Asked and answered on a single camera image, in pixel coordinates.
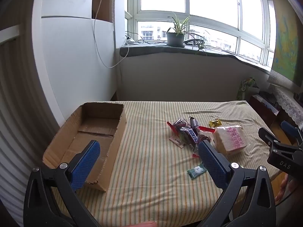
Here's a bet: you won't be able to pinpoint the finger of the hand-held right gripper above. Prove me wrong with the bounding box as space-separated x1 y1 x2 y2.
258 127 301 155
281 120 303 145

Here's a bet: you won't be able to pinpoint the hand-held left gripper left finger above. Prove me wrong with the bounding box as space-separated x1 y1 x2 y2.
23 140 101 227

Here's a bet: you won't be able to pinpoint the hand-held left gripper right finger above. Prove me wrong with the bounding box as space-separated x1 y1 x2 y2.
198 140 277 227

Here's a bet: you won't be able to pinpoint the green snack packet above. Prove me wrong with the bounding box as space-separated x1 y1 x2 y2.
187 164 206 179

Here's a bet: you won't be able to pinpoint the clear snack pouch red edge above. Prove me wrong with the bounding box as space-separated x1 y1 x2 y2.
191 126 215 158

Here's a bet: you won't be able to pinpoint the brown chocolate bar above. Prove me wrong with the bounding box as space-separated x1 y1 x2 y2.
180 127 199 145

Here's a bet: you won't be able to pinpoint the brown cardboard box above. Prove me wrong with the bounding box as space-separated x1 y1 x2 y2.
43 102 127 192

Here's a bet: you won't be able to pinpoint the small dark chocolate bar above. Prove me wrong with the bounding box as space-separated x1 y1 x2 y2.
189 117 200 130

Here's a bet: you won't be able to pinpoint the person's right hand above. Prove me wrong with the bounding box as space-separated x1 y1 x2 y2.
275 174 293 202

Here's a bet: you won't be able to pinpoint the person's left hand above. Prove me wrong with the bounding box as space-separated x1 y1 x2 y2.
124 221 158 227

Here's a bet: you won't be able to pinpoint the white lace cloth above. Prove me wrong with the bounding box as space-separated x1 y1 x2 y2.
272 86 303 130

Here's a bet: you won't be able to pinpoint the white bread packet pink print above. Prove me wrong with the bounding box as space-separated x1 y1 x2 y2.
212 125 248 157

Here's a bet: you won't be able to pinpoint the dark wooden furniture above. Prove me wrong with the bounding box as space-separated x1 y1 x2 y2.
248 94 296 145

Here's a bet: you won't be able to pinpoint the small white brown packet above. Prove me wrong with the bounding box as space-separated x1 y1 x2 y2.
169 135 185 148

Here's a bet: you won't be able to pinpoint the purple candy bag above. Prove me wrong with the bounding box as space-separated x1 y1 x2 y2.
167 116 191 135

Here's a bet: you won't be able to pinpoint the green bag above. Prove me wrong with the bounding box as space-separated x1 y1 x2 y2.
237 77 259 101

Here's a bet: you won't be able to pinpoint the striped bedsheet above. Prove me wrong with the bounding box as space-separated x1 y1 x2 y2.
45 100 284 227

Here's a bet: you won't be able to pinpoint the white ribbed panel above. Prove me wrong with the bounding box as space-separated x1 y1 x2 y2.
0 25 59 218

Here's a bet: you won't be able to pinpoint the white cabinet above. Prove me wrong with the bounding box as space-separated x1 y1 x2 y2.
32 0 116 128

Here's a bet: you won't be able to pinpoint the potted spider plant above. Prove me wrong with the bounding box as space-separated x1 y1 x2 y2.
166 11 211 55

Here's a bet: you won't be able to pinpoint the wall map poster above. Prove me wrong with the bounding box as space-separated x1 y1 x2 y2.
269 0 303 88

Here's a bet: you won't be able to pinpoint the black cables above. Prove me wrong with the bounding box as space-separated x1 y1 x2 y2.
125 31 166 45

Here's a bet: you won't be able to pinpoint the white cable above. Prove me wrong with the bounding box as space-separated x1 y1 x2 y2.
93 0 129 68

